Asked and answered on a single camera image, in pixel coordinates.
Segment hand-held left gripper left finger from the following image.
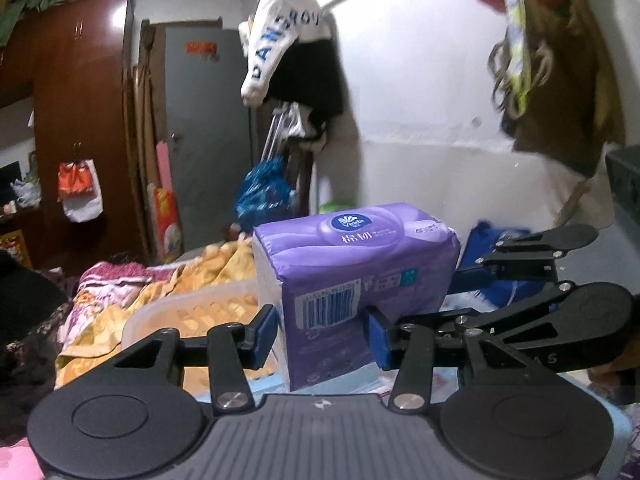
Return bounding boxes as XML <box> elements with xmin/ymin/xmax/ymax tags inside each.
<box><xmin>114</xmin><ymin>304</ymin><xmax>277</xmax><ymax>416</ymax></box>

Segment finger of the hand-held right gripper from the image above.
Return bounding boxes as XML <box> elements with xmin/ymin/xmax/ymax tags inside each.
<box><xmin>400</xmin><ymin>287</ymin><xmax>577</xmax><ymax>354</ymax></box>
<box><xmin>452</xmin><ymin>231</ymin><xmax>561</xmax><ymax>294</ymax></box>

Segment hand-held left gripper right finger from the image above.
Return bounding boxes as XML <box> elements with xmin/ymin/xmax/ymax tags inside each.
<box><xmin>364</xmin><ymin>308</ymin><xmax>502</xmax><ymax>415</ymax></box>

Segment purple tissue pack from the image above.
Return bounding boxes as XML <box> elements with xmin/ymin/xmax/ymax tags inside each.
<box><xmin>251</xmin><ymin>202</ymin><xmax>462</xmax><ymax>393</ymax></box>

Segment blue fabric bag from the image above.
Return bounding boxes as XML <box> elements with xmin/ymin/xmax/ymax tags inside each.
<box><xmin>456</xmin><ymin>219</ymin><xmax>557</xmax><ymax>312</ymax></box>

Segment clear plastic storage box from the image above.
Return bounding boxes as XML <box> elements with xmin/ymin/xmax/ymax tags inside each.
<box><xmin>121</xmin><ymin>280</ymin><xmax>281</xmax><ymax>386</ymax></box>

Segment wooden stick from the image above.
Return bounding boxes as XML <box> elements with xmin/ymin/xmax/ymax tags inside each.
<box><xmin>554</xmin><ymin>179</ymin><xmax>592</xmax><ymax>229</ymax></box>

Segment yellow printed blanket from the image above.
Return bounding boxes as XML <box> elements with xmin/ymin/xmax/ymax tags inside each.
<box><xmin>55</xmin><ymin>241</ymin><xmax>277</xmax><ymax>391</ymax></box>

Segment light blue printed cloth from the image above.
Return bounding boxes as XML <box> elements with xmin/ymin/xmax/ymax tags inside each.
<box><xmin>294</xmin><ymin>364</ymin><xmax>634</xmax><ymax>480</ymax></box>

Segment blue plastic bag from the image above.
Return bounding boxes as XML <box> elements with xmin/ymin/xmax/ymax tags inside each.
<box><xmin>234</xmin><ymin>157</ymin><xmax>297</xmax><ymax>234</ymax></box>

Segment red printed poster board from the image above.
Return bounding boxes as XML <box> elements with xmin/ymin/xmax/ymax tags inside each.
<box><xmin>149</xmin><ymin>142</ymin><xmax>184</xmax><ymax>264</ymax></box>

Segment brown fur-trimmed coat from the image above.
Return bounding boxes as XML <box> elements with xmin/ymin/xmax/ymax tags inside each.
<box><xmin>487</xmin><ymin>0</ymin><xmax>628</xmax><ymax>227</ymax></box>

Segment pink floral blanket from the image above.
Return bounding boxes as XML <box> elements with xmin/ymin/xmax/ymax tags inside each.
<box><xmin>61</xmin><ymin>260</ymin><xmax>177</xmax><ymax>347</ymax></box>

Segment grey metal door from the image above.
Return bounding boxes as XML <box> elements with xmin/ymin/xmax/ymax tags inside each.
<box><xmin>163</xmin><ymin>27</ymin><xmax>259</xmax><ymax>254</ymax></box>

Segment metal folding rack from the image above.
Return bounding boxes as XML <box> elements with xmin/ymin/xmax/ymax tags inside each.
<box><xmin>259</xmin><ymin>102</ymin><xmax>313</xmax><ymax>173</ymax></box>

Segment leaning wooden boards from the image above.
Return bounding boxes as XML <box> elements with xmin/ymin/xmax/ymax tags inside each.
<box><xmin>130</xmin><ymin>18</ymin><xmax>169</xmax><ymax>262</ymax></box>

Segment orange and white hanging bag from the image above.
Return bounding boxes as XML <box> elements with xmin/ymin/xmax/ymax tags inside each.
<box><xmin>56</xmin><ymin>158</ymin><xmax>105</xmax><ymax>224</ymax></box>

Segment dark cloth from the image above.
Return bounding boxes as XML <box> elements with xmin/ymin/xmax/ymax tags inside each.
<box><xmin>0</xmin><ymin>250</ymin><xmax>77</xmax><ymax>447</ymax></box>

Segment black hanging garment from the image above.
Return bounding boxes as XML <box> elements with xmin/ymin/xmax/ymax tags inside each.
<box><xmin>262</xmin><ymin>39</ymin><xmax>347</xmax><ymax>154</ymax></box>

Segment yellow and red box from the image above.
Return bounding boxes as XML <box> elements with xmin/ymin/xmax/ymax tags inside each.
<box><xmin>0</xmin><ymin>230</ymin><xmax>34</xmax><ymax>270</ymax></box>

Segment pink cloth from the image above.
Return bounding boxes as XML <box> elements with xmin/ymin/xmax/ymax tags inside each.
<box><xmin>0</xmin><ymin>434</ymin><xmax>52</xmax><ymax>480</ymax></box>

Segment white plastic bag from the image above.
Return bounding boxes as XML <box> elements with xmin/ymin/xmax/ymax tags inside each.
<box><xmin>11</xmin><ymin>178</ymin><xmax>43</xmax><ymax>209</ymax></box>

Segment brown wooden wardrobe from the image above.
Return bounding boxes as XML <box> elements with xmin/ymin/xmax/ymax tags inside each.
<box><xmin>0</xmin><ymin>0</ymin><xmax>152</xmax><ymax>272</ymax></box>

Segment white garment with blue print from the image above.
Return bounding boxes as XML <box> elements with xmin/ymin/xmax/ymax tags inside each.
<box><xmin>238</xmin><ymin>0</ymin><xmax>334</xmax><ymax>107</ymax></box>

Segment yellow green striped strap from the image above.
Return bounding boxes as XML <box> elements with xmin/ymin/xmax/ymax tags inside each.
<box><xmin>498</xmin><ymin>0</ymin><xmax>535</xmax><ymax>117</ymax></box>

